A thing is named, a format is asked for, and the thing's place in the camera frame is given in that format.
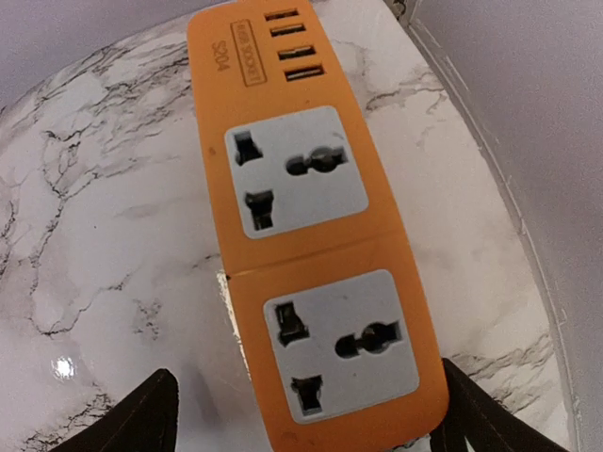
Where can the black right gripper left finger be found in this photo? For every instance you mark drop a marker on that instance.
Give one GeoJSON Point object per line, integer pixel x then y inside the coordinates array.
{"type": "Point", "coordinates": [146, 420]}

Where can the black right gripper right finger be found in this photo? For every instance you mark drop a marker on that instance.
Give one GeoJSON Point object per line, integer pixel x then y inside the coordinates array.
{"type": "Point", "coordinates": [475, 421]}

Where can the orange power strip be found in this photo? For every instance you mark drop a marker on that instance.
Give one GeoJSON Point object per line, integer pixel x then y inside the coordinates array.
{"type": "Point", "coordinates": [330, 310]}

